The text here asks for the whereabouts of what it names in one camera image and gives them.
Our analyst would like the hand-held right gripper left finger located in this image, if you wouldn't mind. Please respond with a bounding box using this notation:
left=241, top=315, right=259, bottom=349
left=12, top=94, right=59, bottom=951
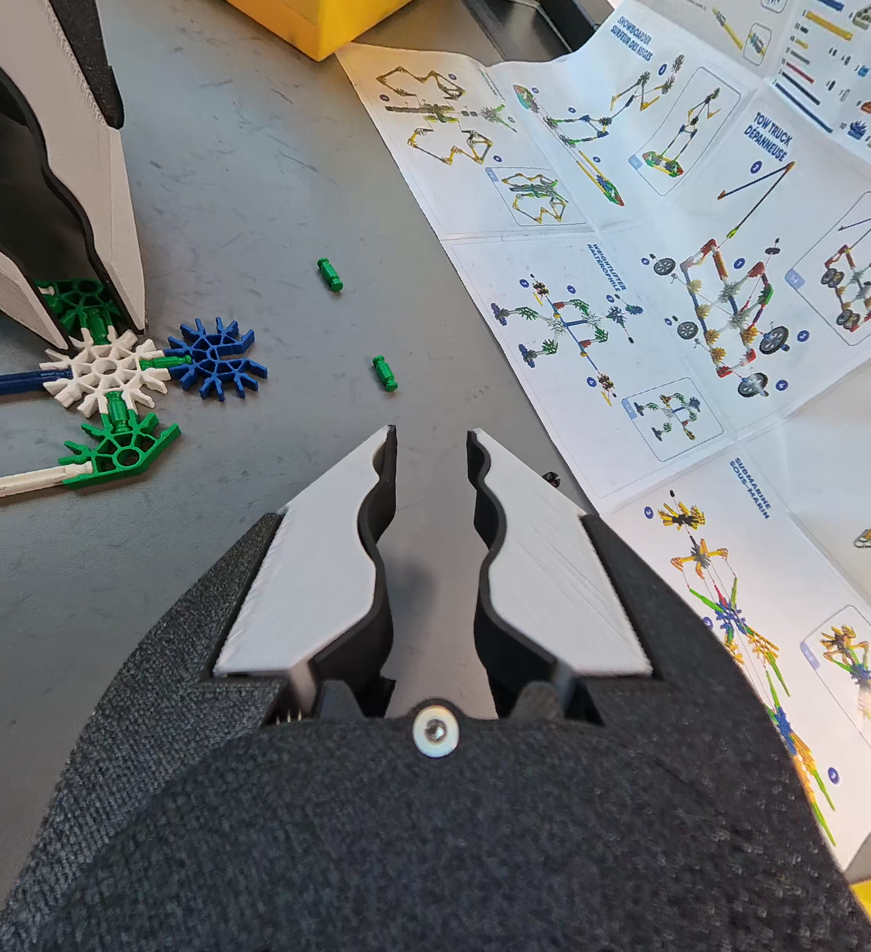
left=212, top=424, right=398, bottom=716

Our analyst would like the blue toy connector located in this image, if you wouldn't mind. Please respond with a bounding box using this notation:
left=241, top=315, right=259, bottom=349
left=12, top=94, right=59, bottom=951
left=164, top=318, right=269, bottom=403

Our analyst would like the white green blue toy assembly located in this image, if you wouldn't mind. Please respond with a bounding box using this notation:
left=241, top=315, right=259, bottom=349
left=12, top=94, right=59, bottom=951
left=0, top=277, right=184, bottom=505

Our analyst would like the folded paper instruction sheet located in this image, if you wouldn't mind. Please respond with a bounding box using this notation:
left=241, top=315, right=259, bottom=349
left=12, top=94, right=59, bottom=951
left=335, top=0, right=871, bottom=871

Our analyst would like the black power adapter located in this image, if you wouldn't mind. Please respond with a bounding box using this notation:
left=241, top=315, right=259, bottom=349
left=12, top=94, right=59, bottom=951
left=536, top=0, right=617, bottom=46

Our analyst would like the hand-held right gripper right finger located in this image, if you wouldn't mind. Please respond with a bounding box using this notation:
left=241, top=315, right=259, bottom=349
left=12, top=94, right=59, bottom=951
left=467, top=428, right=655, bottom=718

